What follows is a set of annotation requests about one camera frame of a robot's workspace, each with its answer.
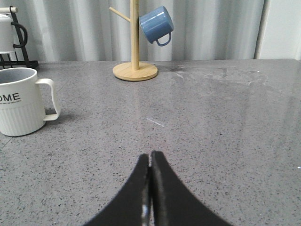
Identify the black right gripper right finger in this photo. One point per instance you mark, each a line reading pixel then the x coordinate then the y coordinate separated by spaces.
pixel 173 203

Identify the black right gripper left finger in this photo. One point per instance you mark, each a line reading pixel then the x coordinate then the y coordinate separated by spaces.
pixel 131 206

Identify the white HOME ribbed cup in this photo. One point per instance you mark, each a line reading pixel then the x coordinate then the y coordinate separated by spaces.
pixel 21 106

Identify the wooden mug tree stand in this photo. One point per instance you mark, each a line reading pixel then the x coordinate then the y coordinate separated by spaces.
pixel 135 70

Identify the blue enamel mug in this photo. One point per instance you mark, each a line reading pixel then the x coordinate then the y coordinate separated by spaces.
pixel 157 24

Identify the black wire mug rack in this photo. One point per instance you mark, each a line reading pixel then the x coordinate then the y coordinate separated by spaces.
pixel 20 56

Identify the white enamel mug black handle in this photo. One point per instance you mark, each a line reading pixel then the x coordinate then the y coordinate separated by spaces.
pixel 6 35

